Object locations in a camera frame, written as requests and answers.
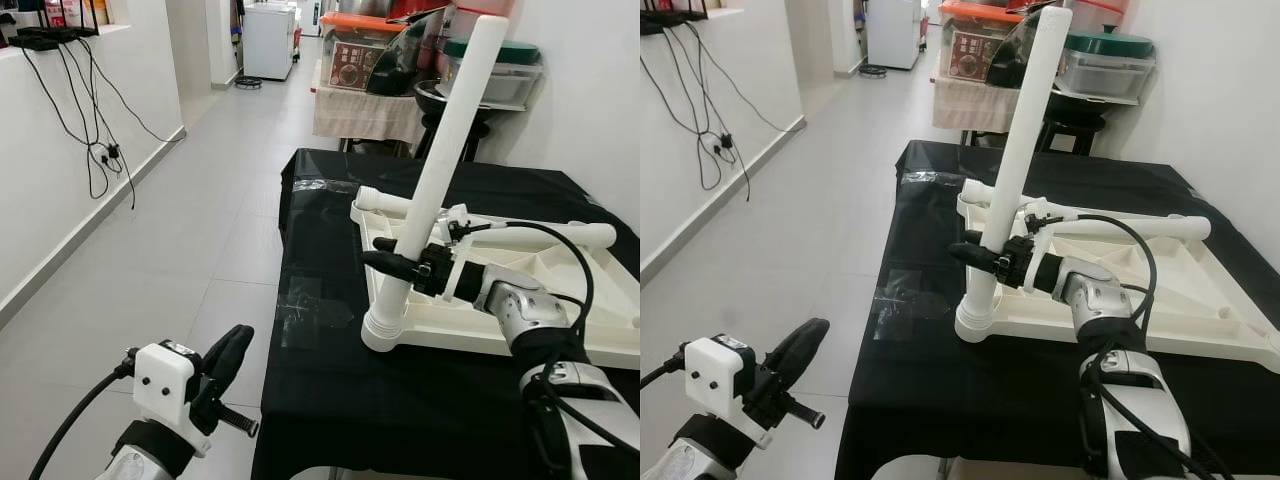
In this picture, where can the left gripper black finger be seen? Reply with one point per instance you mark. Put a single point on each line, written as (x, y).
(810, 345)
(240, 350)
(785, 360)
(220, 365)

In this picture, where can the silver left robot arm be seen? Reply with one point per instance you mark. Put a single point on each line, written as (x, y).
(150, 462)
(700, 460)

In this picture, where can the white plastic children table top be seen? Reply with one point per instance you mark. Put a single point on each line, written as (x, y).
(1200, 290)
(560, 290)

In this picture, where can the clear plastic wrap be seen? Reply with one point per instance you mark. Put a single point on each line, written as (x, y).
(320, 185)
(930, 178)

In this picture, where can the clear tape patch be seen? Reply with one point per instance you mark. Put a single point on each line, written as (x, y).
(310, 310)
(900, 295)

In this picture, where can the table with beige cloth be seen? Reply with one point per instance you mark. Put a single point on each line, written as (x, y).
(975, 105)
(365, 115)

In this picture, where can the black tablecloth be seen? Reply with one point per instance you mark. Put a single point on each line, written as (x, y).
(400, 420)
(980, 420)

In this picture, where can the black bag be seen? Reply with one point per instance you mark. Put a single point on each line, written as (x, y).
(400, 70)
(1010, 60)

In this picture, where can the box with orange lid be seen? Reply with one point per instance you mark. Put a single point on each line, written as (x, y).
(350, 60)
(970, 55)

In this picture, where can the black round floor base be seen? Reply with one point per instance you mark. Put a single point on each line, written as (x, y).
(249, 83)
(875, 71)

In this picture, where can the clear container with green lid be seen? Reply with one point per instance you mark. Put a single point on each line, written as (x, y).
(1110, 70)
(510, 80)

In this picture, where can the white fridge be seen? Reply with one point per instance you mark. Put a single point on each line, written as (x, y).
(895, 35)
(270, 40)

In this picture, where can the red translucent container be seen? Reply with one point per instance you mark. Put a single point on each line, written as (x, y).
(1100, 12)
(458, 20)

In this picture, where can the black wifi router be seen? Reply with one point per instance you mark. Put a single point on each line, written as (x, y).
(40, 42)
(670, 18)

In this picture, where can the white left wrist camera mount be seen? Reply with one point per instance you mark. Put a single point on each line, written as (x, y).
(165, 385)
(715, 378)

